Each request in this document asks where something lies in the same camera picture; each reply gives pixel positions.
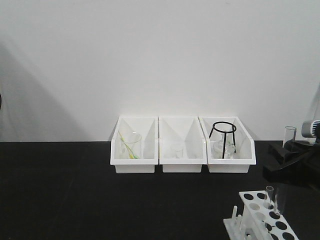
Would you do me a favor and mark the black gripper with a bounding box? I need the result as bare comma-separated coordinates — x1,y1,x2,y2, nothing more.
263,140,320,190

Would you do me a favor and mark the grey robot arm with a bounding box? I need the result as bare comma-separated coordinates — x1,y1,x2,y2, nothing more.
263,119,320,191

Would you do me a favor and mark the clear glass test tube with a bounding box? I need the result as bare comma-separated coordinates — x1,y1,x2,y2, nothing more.
264,185,274,210

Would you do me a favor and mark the white test tube rack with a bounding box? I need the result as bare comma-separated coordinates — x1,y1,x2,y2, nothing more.
223,190,298,240

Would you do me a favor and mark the clear glass flask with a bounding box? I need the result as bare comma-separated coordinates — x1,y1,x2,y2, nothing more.
212,140,236,159

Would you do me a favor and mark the right white storage bin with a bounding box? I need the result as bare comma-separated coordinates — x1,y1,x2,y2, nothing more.
198,116,256,173

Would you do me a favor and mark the white storage bin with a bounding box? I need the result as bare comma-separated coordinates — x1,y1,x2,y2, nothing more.
110,116,159,174
158,116,207,173
198,116,256,173

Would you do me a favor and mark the middle white storage bin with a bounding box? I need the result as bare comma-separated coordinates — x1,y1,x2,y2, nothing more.
158,116,207,173

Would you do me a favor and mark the small clear glass cup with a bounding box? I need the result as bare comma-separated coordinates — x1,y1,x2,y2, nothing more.
170,144,184,159

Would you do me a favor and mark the left white storage bin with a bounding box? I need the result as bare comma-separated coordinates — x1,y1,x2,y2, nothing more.
110,116,159,174

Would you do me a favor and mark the clear glass beaker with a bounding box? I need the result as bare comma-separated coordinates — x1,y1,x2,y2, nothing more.
120,132,143,160

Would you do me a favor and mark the black wire tripod stand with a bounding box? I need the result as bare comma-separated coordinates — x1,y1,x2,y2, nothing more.
209,121,237,153

